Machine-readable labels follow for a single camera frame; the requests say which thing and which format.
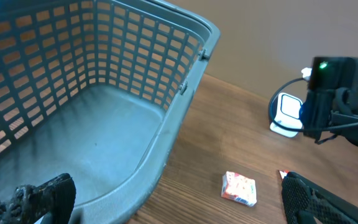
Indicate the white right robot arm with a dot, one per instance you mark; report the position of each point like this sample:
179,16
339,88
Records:
332,99

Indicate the grey plastic shopping basket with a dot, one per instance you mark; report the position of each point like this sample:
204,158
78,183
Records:
97,90

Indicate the red white tissue pack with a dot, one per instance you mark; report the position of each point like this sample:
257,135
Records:
239,188

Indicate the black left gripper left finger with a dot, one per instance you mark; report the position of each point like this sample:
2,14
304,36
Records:
51,202

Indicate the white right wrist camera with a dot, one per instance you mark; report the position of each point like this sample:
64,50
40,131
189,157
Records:
306,73

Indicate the red snack stick packet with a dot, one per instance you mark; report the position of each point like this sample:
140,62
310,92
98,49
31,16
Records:
283,173

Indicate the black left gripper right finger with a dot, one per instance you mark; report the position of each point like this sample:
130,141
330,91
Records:
306,202

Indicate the white barcode scanner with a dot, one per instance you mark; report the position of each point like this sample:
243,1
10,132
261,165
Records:
286,110

